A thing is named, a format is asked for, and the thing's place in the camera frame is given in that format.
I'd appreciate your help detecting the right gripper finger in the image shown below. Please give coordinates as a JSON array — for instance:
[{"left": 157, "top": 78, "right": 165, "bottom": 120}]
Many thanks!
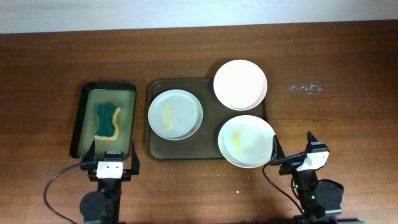
[
  {"left": 307, "top": 131, "right": 318, "bottom": 146},
  {"left": 270, "top": 135, "right": 285, "bottom": 166}
]

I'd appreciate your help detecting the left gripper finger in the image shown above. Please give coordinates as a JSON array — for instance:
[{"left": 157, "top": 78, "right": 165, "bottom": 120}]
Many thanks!
[
  {"left": 126, "top": 142, "right": 140, "bottom": 175},
  {"left": 80, "top": 140, "right": 96, "bottom": 170}
]

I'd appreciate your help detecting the white plate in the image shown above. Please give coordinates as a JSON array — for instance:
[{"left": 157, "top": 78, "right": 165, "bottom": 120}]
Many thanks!
[{"left": 218, "top": 115, "right": 275, "bottom": 169}]

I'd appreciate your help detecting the green yellow sponge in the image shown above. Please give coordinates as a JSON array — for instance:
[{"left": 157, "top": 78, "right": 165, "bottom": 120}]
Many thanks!
[{"left": 94, "top": 104, "right": 121, "bottom": 141}]

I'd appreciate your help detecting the grey plate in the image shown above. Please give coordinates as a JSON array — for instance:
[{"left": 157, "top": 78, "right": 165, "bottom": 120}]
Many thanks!
[{"left": 147, "top": 89, "right": 203, "bottom": 141}]

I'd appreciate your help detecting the pink plate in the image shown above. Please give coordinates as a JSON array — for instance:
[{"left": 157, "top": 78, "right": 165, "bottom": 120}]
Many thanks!
[{"left": 213, "top": 60, "right": 268, "bottom": 111}]

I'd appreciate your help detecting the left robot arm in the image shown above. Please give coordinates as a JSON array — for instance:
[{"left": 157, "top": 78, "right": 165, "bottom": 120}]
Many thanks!
[{"left": 80, "top": 142, "right": 140, "bottom": 224}]

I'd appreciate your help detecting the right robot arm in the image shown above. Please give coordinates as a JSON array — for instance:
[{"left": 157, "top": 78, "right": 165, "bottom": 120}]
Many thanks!
[{"left": 267, "top": 132, "right": 344, "bottom": 223}]

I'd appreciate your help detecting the black sponge tray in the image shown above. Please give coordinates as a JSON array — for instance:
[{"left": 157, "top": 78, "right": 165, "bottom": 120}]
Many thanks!
[{"left": 69, "top": 82, "right": 137, "bottom": 159}]

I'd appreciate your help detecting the dark brown serving tray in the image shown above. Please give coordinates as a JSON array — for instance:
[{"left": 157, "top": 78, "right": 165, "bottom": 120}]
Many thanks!
[{"left": 146, "top": 78, "right": 268, "bottom": 160}]

